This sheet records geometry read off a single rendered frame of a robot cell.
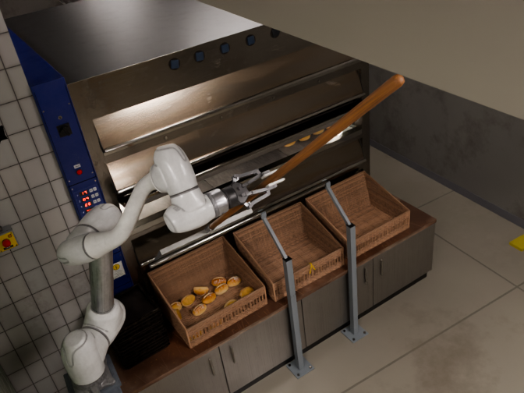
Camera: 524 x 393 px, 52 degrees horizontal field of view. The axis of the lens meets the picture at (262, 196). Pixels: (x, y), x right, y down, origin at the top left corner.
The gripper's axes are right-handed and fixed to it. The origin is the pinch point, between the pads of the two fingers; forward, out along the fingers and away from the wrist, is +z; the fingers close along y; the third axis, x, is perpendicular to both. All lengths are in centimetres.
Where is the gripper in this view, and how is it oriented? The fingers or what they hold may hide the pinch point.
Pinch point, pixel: (273, 178)
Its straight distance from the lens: 190.5
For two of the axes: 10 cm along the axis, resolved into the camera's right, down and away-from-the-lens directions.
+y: 4.4, 9.0, -0.8
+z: 8.3, -3.7, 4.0
